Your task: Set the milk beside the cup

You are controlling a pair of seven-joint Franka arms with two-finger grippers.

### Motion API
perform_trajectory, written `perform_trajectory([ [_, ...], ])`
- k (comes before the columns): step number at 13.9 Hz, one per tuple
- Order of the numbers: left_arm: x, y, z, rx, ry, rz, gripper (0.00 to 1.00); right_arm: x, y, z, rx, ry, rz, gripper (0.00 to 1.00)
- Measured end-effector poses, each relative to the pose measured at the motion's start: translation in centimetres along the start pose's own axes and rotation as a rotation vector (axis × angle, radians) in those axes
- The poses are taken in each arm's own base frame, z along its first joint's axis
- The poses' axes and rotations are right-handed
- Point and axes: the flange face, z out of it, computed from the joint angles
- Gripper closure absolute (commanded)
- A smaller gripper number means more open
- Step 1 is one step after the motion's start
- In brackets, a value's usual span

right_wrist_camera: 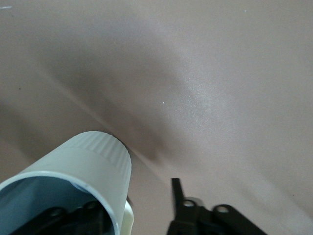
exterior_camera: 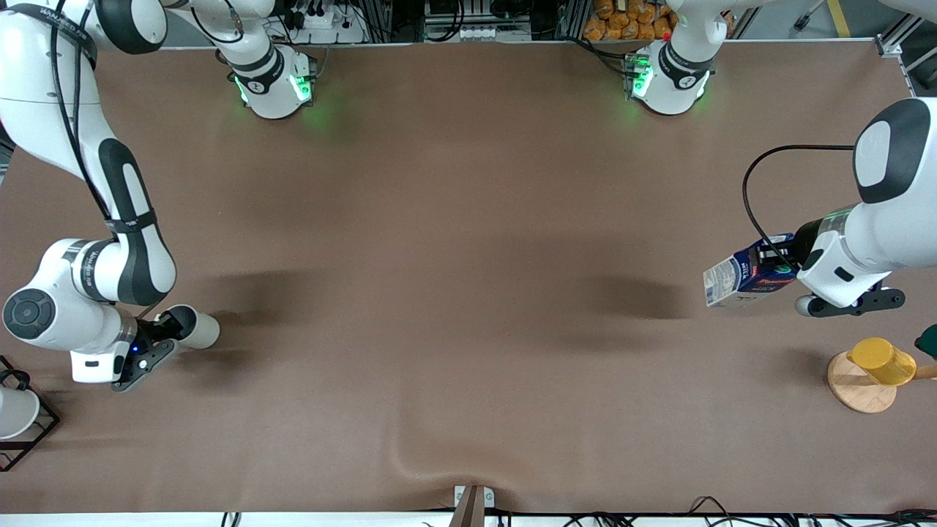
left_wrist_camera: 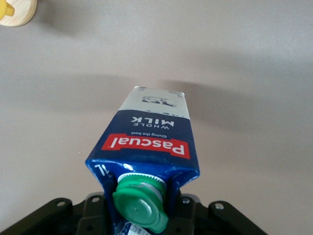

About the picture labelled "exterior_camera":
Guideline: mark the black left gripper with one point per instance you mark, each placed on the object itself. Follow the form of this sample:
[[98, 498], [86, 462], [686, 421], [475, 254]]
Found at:
[[805, 241]]

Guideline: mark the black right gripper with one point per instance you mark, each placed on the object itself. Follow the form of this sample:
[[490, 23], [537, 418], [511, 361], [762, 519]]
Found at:
[[155, 329]]

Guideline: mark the grey ceramic cup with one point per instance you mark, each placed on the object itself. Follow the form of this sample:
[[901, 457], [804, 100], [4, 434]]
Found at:
[[205, 331]]

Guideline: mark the blue white milk carton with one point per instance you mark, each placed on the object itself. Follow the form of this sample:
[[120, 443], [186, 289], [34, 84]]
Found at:
[[736, 282]]

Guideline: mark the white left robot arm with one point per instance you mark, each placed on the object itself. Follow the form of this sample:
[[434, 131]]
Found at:
[[878, 227]]

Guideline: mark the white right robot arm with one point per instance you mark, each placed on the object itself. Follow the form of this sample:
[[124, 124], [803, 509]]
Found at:
[[132, 219]]

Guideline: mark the yellow cup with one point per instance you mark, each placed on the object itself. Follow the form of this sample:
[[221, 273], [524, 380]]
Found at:
[[882, 361]]

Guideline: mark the dark green cup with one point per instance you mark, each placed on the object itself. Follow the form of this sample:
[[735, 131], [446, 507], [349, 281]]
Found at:
[[928, 341]]

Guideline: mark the round wooden mug stand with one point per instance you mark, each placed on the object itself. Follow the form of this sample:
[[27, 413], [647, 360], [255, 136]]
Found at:
[[856, 391]]

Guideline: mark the bag of orange bread rolls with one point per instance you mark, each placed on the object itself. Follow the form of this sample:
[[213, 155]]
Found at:
[[629, 20]]

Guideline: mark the brown table cover sheet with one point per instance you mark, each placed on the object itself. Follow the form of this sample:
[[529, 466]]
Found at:
[[468, 329]]

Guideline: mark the white power strip with plugs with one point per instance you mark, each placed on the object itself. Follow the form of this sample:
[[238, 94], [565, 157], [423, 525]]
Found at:
[[322, 28]]

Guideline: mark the small white power strip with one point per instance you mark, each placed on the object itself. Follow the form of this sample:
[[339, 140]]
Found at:
[[481, 33]]

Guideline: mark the aluminium frame profile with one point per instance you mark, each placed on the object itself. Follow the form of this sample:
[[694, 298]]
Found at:
[[897, 36]]

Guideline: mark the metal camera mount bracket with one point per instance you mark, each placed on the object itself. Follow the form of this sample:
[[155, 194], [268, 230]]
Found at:
[[473, 505]]

